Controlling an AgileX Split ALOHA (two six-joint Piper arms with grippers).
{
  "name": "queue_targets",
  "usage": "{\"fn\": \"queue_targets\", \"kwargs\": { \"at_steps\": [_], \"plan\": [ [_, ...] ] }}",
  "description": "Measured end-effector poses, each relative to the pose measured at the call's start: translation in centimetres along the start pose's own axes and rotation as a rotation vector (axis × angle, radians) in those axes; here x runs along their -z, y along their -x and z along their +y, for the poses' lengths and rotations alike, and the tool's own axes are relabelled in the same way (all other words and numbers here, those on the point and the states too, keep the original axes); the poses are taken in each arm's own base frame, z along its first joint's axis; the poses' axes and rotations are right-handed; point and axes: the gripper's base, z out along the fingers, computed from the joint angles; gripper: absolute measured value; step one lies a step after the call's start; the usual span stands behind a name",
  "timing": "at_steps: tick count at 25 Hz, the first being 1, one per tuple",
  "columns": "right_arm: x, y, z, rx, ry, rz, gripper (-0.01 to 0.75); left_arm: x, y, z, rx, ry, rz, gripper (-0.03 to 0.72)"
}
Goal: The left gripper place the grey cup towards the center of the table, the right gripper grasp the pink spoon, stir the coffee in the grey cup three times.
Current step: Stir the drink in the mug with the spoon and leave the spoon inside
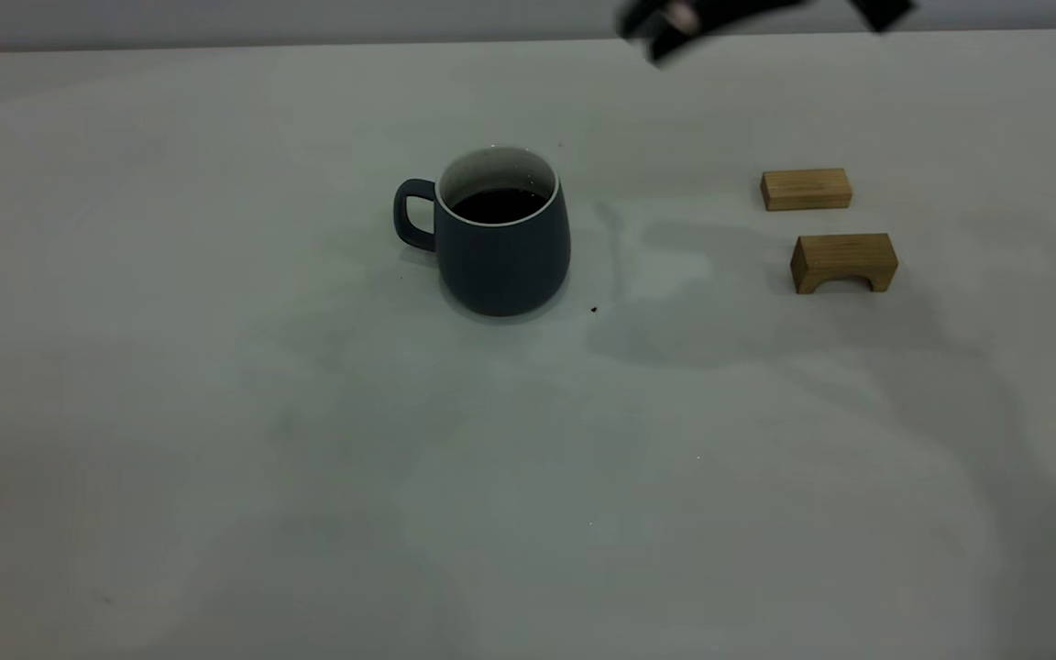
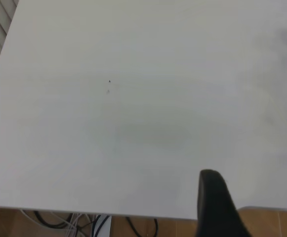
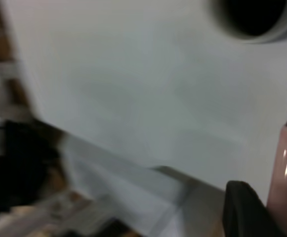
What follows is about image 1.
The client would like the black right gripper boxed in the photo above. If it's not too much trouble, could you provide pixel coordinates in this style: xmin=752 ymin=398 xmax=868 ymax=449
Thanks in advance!
xmin=617 ymin=0 xmax=809 ymax=66

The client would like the dark grey ceramic mug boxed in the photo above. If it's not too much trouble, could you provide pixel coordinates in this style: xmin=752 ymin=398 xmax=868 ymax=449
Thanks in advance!
xmin=393 ymin=147 xmax=572 ymax=319

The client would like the dark coffee liquid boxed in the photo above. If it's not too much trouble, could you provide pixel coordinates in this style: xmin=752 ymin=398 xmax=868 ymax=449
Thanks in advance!
xmin=450 ymin=188 xmax=550 ymax=226

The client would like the flat rectangular wooden block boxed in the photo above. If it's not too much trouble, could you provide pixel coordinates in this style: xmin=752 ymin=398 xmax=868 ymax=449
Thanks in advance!
xmin=760 ymin=168 xmax=853 ymax=213

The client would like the arched wooden block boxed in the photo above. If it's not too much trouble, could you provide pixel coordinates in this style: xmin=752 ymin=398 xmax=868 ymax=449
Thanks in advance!
xmin=790 ymin=233 xmax=899 ymax=295

